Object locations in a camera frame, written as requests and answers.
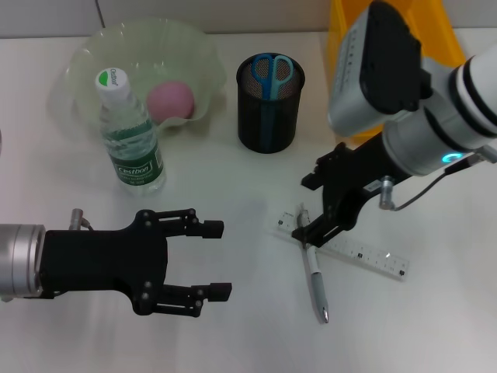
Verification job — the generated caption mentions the yellow plastic bin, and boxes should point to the yellow plastic bin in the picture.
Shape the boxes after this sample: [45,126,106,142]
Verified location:
[325,0,467,139]

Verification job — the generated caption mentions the grey white ballpoint pen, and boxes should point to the grey white ballpoint pen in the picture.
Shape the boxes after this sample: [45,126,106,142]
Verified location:
[296,202,330,325]

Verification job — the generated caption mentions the translucent green wavy fruit plate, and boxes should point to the translucent green wavy fruit plate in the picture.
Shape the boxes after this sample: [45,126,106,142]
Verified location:
[64,17,228,138]

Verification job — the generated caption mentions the black mesh pen holder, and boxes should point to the black mesh pen holder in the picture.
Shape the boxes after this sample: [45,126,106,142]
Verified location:
[235,53,306,155]

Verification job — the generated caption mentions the pink toy peach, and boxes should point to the pink toy peach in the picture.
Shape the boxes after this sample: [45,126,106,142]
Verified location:
[146,80,194,121]

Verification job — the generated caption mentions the blue scissors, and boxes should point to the blue scissors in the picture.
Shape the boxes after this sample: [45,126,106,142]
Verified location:
[250,54,295,151]

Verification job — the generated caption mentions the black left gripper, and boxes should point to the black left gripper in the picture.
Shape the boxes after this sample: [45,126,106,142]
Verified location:
[40,208,233,319]

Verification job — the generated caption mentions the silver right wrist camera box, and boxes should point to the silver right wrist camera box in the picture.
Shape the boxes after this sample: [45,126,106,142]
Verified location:
[327,1,433,137]

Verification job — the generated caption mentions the right gripper cable with plugs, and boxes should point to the right gripper cable with plugs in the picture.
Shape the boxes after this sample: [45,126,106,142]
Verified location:
[378,152,487,211]

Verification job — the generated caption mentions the clear water bottle green label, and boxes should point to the clear water bottle green label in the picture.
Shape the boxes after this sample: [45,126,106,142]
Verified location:
[94,66,167,197]

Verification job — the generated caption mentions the clear plastic ruler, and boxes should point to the clear plastic ruler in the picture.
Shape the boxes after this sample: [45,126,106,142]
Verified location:
[264,210,411,281]

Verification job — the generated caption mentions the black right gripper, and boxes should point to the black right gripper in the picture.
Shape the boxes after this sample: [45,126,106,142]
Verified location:
[290,134,401,249]

